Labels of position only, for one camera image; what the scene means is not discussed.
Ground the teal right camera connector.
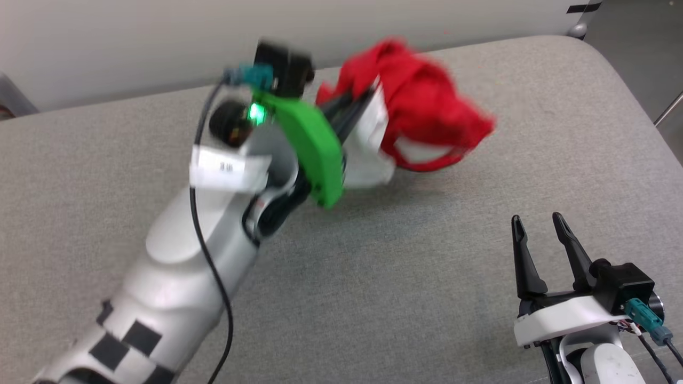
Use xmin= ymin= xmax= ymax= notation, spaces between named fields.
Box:
xmin=624 ymin=299 xmax=674 ymax=346

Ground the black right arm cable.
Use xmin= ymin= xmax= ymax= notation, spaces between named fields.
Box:
xmin=638 ymin=333 xmax=683 ymax=384

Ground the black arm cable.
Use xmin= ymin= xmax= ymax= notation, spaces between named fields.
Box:
xmin=189 ymin=75 xmax=235 ymax=384
xmin=638 ymin=333 xmax=683 ymax=384

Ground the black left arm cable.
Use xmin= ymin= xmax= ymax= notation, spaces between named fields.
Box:
xmin=189 ymin=75 xmax=235 ymax=384

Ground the grey partition post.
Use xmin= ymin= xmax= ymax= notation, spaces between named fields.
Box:
xmin=566 ymin=0 xmax=603 ymax=39

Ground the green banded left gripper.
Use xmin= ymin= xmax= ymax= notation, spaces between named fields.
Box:
xmin=210 ymin=91 xmax=375 ymax=210

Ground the red and white garment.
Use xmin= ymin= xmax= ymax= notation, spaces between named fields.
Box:
xmin=315 ymin=37 xmax=497 ymax=190

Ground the white paper label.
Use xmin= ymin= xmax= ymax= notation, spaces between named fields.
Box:
xmin=189 ymin=145 xmax=272 ymax=194

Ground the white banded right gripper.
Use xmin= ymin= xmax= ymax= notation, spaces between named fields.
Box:
xmin=511 ymin=212 xmax=630 ymax=347

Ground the teal camera connector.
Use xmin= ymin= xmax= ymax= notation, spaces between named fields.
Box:
xmin=624 ymin=299 xmax=674 ymax=346
xmin=223 ymin=64 xmax=275 ymax=90

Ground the teal left camera connector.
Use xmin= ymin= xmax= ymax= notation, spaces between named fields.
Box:
xmin=223 ymin=64 xmax=275 ymax=90

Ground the thin metal rod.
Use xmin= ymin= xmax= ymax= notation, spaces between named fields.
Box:
xmin=654 ymin=91 xmax=683 ymax=126

